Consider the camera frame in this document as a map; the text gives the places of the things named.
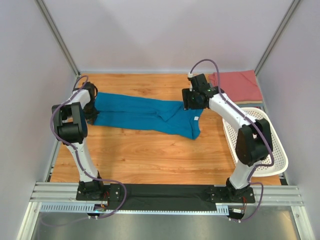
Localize blue t shirt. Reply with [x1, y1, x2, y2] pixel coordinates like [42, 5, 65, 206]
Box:
[94, 92, 203, 140]

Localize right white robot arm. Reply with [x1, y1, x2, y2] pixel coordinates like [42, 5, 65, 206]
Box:
[182, 73, 273, 202]

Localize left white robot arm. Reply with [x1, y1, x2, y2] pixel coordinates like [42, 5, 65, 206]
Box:
[50, 81, 106, 201]

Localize folded red t shirt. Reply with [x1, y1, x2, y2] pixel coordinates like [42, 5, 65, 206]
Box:
[219, 70, 263, 103]

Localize white perforated basket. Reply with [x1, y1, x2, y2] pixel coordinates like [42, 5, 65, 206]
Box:
[222, 107, 289, 177]

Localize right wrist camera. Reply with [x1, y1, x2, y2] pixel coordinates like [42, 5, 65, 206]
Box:
[187, 72, 194, 92]

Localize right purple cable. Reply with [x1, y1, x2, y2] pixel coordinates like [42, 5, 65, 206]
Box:
[187, 58, 275, 223]

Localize purple cable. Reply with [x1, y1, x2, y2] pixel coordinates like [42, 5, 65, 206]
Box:
[39, 74, 130, 227]
[187, 58, 275, 223]

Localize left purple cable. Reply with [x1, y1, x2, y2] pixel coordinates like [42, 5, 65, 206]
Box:
[39, 74, 130, 227]

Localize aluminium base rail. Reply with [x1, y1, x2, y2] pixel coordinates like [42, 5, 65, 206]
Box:
[30, 182, 303, 206]

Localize left aluminium frame post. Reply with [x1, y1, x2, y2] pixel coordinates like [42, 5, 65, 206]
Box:
[34, 0, 80, 77]

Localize aluminium frame post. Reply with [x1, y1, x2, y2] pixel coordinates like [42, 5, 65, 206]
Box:
[254, 0, 303, 76]
[34, 0, 80, 77]

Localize grey slotted cable duct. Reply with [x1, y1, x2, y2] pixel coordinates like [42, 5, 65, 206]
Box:
[39, 202, 245, 216]

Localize right aluminium frame post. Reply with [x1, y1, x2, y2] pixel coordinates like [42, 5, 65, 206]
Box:
[254, 0, 303, 76]

